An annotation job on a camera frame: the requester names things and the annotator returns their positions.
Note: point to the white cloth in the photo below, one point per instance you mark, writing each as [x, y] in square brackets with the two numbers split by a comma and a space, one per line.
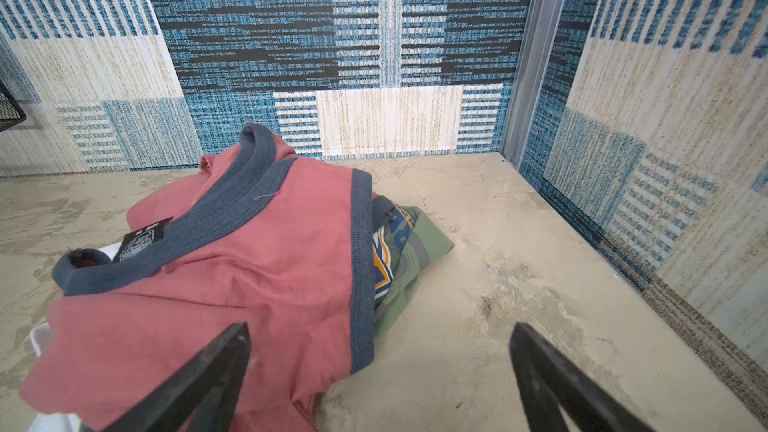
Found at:
[42, 336]

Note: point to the black mesh shelf rack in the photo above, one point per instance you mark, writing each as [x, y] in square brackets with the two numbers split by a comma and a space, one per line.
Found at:
[11, 113]

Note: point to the pink shirt with grey trim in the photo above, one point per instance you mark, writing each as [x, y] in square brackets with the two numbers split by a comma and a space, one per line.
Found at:
[259, 236]

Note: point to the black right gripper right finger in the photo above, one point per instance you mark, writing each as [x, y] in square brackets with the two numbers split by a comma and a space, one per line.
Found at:
[552, 388]

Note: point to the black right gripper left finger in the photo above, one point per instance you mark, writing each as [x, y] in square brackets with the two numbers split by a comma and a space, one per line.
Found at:
[200, 396]

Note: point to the green printed shirt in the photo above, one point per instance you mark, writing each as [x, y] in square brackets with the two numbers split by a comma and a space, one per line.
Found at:
[405, 242]

